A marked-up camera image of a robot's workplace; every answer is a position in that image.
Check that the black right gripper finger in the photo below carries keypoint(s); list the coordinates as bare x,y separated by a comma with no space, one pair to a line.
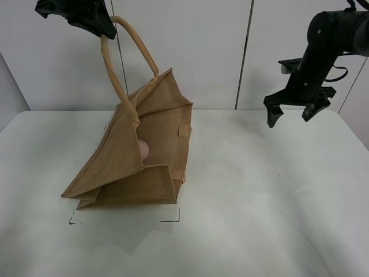
314,108
274,113

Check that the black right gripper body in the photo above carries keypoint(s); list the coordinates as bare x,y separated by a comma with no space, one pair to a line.
304,85

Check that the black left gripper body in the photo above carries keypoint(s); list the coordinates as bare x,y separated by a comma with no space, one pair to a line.
90,15

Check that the pink peach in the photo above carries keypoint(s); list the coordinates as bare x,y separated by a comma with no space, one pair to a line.
144,149

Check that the brown linen tote bag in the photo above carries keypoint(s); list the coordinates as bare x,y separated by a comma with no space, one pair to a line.
157,113

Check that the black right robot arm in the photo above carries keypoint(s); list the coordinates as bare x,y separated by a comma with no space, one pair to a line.
330,35

